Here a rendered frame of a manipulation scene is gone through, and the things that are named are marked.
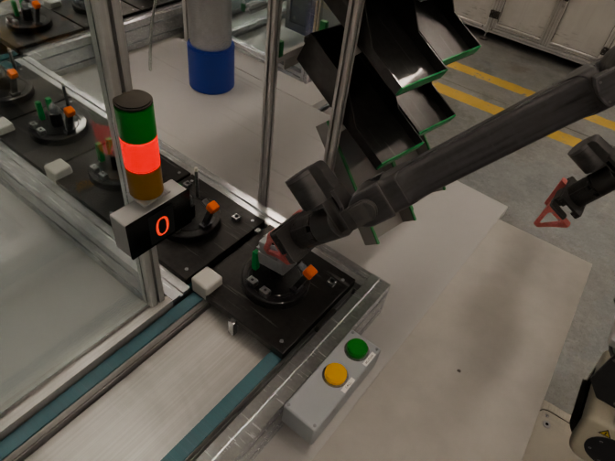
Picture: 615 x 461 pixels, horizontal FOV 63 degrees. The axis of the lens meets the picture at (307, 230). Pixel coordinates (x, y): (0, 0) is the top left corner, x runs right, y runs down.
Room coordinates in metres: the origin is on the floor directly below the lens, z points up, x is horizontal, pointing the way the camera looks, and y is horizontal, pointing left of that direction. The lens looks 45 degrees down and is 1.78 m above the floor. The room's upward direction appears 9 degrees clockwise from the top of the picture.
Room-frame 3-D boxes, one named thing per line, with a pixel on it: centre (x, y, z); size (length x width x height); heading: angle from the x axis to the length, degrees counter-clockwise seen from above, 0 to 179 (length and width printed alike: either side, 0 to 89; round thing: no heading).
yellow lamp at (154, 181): (0.56, 0.25, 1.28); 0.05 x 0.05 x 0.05
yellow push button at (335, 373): (0.47, -0.09, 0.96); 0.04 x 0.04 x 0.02
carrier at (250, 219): (0.79, 0.27, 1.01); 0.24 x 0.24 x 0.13; 58
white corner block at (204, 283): (0.63, 0.18, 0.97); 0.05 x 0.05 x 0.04; 58
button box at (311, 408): (0.47, -0.09, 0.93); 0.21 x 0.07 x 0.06; 148
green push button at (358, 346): (0.53, -0.13, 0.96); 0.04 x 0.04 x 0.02
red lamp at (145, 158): (0.56, 0.25, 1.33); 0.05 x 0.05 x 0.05
